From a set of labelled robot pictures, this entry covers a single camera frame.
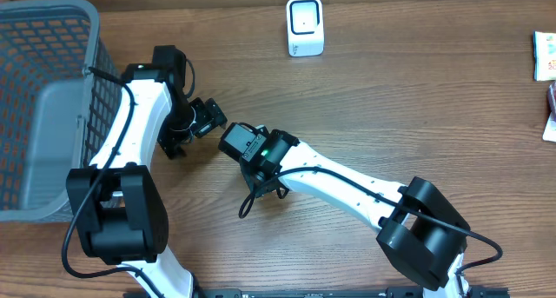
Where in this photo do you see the white tube with gold cap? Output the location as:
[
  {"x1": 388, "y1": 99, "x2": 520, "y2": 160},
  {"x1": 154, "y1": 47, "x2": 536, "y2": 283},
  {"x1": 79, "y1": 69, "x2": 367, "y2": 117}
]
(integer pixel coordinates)
[{"x1": 542, "y1": 113, "x2": 556, "y2": 142}]

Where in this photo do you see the red purple Carefree pad pack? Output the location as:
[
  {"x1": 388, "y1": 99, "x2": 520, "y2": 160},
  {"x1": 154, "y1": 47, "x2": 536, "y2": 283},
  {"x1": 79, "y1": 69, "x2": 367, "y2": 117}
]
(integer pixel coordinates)
[{"x1": 547, "y1": 82, "x2": 556, "y2": 116}]

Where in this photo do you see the yellow snack bag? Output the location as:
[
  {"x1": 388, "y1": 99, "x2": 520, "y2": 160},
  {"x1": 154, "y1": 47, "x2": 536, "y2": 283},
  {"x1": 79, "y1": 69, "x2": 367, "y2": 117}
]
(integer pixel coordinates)
[{"x1": 533, "y1": 31, "x2": 555, "y2": 82}]

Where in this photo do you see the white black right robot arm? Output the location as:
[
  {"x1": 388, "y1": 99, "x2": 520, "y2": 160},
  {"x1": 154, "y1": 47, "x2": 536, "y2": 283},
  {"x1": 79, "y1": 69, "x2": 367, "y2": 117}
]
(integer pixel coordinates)
[{"x1": 218, "y1": 123, "x2": 503, "y2": 297}]

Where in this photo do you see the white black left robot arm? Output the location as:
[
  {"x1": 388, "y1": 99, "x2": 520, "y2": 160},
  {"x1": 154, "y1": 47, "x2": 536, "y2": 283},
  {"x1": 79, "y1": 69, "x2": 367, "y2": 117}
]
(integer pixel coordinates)
[{"x1": 61, "y1": 45, "x2": 227, "y2": 297}]

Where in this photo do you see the grey plastic mesh basket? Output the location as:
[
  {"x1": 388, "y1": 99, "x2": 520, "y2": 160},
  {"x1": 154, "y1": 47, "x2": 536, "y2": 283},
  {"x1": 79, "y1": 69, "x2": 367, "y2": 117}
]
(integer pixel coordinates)
[{"x1": 1, "y1": 0, "x2": 122, "y2": 222}]

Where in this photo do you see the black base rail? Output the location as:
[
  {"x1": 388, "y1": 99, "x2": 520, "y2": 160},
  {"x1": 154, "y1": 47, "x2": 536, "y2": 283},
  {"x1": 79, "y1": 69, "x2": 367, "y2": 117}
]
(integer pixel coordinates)
[{"x1": 123, "y1": 286, "x2": 510, "y2": 298}]

